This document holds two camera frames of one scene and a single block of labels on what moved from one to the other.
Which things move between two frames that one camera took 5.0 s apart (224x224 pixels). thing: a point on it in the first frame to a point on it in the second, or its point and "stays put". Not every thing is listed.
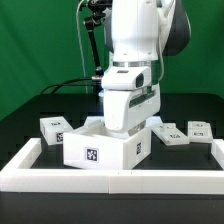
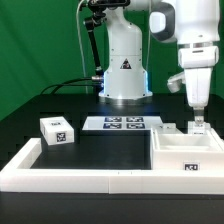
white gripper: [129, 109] to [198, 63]
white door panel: [199, 132] stays put
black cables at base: [66, 83] stays put
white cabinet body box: [91, 146] to [186, 152]
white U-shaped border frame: [13, 178] stays put
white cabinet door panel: [170, 134] stays put
